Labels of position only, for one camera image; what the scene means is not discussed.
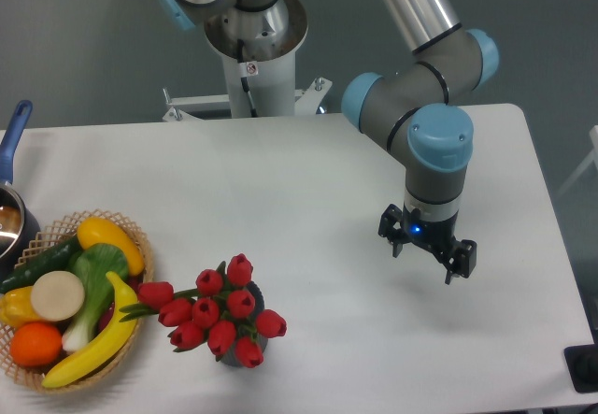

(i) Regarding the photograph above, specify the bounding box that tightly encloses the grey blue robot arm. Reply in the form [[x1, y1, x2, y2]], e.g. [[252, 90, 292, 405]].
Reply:
[[159, 0, 499, 278]]

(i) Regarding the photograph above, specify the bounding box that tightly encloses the black pedestal cable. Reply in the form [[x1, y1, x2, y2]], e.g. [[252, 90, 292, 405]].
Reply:
[[235, 38, 259, 118]]

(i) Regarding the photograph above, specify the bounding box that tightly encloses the green cucumber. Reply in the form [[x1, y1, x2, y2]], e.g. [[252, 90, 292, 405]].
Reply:
[[1, 236, 82, 294]]

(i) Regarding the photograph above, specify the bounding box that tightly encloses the green white bok choy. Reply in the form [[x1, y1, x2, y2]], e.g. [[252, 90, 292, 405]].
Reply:
[[62, 243, 129, 354]]

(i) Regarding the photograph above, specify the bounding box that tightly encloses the yellow bell pepper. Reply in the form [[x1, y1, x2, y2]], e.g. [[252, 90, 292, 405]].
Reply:
[[1, 286, 43, 329]]

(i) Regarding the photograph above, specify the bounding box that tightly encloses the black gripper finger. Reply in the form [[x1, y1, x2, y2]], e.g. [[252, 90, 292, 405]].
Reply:
[[445, 239, 477, 285], [377, 204, 407, 258]]

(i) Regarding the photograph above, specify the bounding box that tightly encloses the dark grey ribbed vase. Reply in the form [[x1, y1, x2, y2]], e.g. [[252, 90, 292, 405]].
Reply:
[[220, 281, 268, 367]]

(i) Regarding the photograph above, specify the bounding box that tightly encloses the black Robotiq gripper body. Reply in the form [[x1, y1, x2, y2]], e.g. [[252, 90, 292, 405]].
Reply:
[[401, 208, 458, 264]]

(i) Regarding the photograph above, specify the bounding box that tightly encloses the red tulip bouquet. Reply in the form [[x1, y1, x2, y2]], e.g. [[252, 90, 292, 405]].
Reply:
[[120, 253, 288, 368]]

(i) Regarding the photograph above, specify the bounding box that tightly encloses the orange fruit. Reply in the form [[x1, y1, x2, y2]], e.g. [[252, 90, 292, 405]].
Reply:
[[9, 321, 62, 367]]

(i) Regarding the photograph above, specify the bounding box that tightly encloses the blue handled saucepan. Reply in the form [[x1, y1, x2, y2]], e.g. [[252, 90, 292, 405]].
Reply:
[[1, 100, 39, 279]]

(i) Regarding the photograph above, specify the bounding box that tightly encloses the beige round bun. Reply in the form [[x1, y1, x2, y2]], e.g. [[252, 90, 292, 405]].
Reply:
[[30, 271, 85, 321]]

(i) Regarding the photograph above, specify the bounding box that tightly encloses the woven wicker basket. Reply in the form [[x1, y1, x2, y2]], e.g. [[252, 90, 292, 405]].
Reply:
[[1, 209, 154, 394]]

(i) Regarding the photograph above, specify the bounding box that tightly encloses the yellow squash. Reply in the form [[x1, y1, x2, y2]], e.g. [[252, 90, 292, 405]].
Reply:
[[77, 217, 145, 276]]

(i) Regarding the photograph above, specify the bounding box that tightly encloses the yellow banana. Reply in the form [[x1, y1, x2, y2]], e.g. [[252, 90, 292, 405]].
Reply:
[[41, 271, 137, 390]]

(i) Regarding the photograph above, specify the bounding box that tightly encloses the white frame at right edge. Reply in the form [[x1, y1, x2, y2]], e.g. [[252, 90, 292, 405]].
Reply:
[[557, 125, 597, 198]]

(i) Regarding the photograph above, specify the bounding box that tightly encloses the black device at table edge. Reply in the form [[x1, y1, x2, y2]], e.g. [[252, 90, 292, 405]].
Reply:
[[563, 344, 597, 393]]

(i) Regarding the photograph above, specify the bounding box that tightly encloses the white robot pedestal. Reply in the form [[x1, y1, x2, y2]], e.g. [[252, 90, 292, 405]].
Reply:
[[163, 0, 333, 121]]

